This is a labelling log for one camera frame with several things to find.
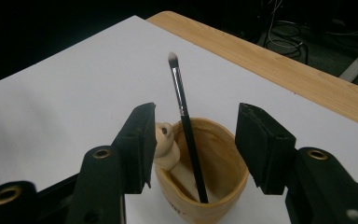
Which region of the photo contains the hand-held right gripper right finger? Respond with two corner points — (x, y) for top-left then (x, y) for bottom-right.
(234, 103), (298, 196)

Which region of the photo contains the black makeup brush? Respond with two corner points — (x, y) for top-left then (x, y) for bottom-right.
(167, 51), (210, 204)

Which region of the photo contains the tan pen holder with bear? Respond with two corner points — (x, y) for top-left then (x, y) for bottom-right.
(153, 117), (250, 224)

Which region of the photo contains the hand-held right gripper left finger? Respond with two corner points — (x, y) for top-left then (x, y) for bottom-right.
(111, 102), (158, 195)

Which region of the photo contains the tangle of floor cables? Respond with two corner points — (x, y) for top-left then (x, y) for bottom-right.
(261, 0), (358, 62)

